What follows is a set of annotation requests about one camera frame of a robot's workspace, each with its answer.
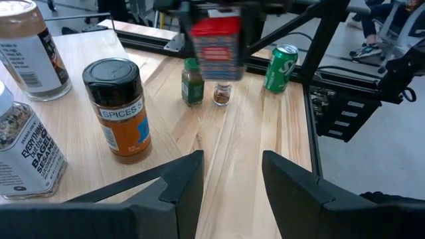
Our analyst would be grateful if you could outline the tan lid white label jar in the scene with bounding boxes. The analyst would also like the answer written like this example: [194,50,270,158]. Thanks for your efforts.
[0,0,72,102]

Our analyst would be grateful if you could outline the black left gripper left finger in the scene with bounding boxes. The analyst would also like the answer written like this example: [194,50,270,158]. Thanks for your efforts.
[131,149,205,239]

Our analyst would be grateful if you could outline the black aluminium table frame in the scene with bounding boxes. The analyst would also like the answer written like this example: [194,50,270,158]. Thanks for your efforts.
[114,0,383,177]

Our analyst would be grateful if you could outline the green lid spice jar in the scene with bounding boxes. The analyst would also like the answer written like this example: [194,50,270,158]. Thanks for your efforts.
[181,57,206,108]

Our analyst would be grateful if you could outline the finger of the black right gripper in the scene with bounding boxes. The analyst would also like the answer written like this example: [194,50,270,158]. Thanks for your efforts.
[181,5,200,59]
[241,3,265,57]

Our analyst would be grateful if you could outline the small glass spice jar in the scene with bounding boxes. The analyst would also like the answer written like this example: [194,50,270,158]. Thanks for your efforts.
[212,81,232,107]

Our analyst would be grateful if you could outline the red lid paprika tin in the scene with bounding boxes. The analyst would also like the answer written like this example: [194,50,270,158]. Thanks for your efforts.
[189,6,247,82]

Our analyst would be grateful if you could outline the person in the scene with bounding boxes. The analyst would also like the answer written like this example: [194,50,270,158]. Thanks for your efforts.
[345,0,425,62]

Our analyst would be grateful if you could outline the grey office chair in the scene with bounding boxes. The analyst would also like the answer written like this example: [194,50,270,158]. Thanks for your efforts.
[377,0,425,74]

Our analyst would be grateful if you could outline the black bracket with cable loop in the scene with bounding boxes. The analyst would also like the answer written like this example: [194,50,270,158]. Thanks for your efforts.
[377,39,425,104]

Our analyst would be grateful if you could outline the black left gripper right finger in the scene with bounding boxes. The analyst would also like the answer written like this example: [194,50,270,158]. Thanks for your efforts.
[262,150,425,239]

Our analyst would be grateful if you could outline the black control box white labels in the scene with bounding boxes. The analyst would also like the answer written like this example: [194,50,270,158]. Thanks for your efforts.
[311,85,383,143]

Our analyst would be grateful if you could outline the bagel seasoning glass jar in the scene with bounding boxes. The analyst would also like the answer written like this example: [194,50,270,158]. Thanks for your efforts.
[0,81,68,200]

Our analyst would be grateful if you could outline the orange spice jar black lid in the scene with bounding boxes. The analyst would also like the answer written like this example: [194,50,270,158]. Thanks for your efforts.
[82,57,153,165]

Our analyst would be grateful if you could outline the green soda can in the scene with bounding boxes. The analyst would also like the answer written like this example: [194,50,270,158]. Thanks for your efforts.
[263,44,299,94]

